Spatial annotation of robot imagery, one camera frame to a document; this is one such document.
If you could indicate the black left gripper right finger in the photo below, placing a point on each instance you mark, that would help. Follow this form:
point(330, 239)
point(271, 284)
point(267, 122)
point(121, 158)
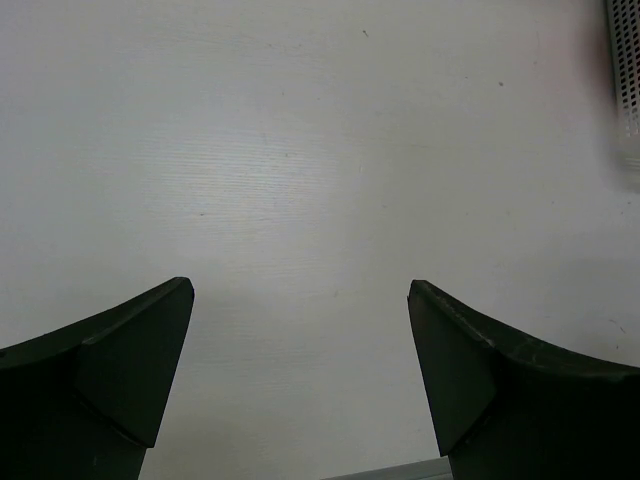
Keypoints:
point(507, 405)

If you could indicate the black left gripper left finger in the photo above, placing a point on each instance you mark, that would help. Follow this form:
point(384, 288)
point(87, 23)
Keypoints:
point(86, 401)

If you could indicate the white perforated plastic basket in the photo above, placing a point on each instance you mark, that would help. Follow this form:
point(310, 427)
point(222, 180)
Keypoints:
point(623, 35)

